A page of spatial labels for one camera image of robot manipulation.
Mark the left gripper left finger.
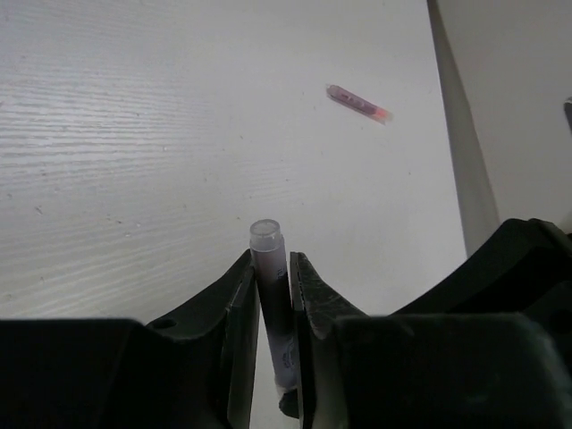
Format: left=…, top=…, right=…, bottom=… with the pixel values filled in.
left=147, top=251, right=260, bottom=428

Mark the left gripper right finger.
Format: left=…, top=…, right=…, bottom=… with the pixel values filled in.
left=290, top=252, right=365, bottom=428

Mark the purple crayon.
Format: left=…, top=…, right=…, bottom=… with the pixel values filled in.
left=249, top=219, right=297, bottom=393

